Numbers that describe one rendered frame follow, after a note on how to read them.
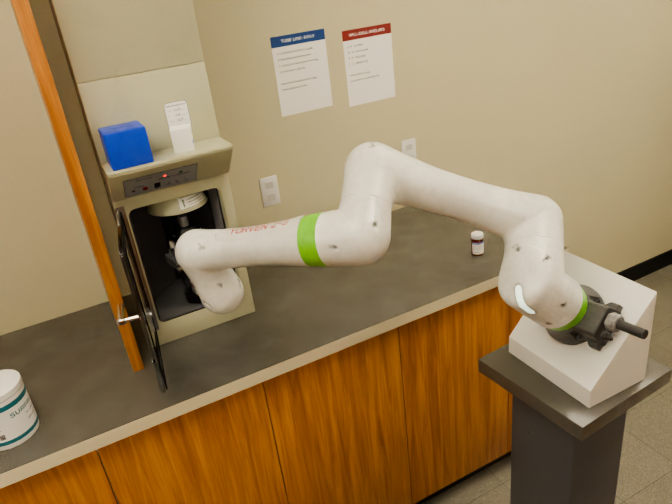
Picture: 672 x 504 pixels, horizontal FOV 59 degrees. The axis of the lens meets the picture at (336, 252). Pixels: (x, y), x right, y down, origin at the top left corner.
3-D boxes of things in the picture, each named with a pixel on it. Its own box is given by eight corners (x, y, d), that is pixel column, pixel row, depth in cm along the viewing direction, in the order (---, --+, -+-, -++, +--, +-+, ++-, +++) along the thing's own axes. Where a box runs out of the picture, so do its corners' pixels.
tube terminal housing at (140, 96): (139, 311, 196) (66, 74, 162) (231, 281, 208) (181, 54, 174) (154, 347, 175) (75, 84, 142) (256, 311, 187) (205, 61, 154)
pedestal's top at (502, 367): (670, 382, 143) (672, 368, 141) (581, 441, 129) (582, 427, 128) (561, 326, 168) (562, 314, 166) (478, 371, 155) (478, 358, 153)
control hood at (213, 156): (110, 200, 155) (99, 163, 151) (227, 170, 167) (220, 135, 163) (117, 212, 145) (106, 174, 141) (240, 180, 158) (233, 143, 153)
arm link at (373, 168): (575, 193, 136) (360, 121, 125) (577, 256, 129) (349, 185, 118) (540, 217, 148) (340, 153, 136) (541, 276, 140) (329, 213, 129)
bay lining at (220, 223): (143, 289, 193) (113, 188, 178) (218, 265, 203) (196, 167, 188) (159, 322, 173) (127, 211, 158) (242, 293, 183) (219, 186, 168)
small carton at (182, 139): (175, 148, 156) (170, 126, 153) (195, 145, 156) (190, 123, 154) (174, 153, 151) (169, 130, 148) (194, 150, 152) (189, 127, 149)
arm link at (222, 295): (218, 329, 145) (257, 306, 148) (195, 291, 138) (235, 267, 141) (203, 304, 157) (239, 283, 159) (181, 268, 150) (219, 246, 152)
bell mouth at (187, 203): (141, 204, 178) (137, 187, 176) (198, 189, 185) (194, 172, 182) (154, 221, 163) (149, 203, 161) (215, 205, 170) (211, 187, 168)
